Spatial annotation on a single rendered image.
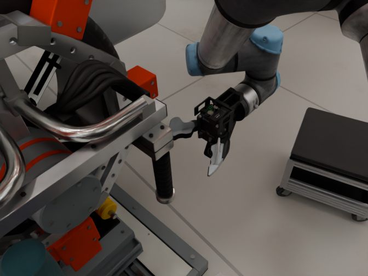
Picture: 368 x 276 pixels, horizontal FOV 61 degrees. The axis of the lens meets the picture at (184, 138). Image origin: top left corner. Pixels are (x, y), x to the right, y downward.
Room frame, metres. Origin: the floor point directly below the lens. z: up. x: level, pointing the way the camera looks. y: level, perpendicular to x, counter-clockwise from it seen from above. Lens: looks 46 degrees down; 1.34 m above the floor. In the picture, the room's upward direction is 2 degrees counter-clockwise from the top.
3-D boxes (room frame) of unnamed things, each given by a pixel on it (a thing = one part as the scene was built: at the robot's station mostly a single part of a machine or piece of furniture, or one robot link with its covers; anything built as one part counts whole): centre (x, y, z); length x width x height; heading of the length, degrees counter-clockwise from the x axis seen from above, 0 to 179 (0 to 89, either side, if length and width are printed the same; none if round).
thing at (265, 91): (0.65, -0.20, 0.86); 0.11 x 0.08 x 0.09; 136
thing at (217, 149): (0.43, -0.07, 0.85); 0.09 x 0.03 x 0.06; 172
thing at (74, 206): (0.39, 0.28, 0.85); 0.21 x 0.14 x 0.14; 46
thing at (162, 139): (0.42, 0.07, 0.93); 0.09 x 0.05 x 0.05; 46
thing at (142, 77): (0.67, 0.12, 0.85); 0.09 x 0.08 x 0.07; 136
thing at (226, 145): (0.48, -0.08, 0.83); 0.09 x 0.05 x 0.02; 172
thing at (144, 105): (0.43, 0.18, 1.03); 0.19 x 0.18 x 0.11; 46
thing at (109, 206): (0.60, 0.32, 0.51); 0.29 x 0.06 x 0.06; 46
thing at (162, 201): (0.40, 0.05, 0.83); 0.04 x 0.04 x 0.16
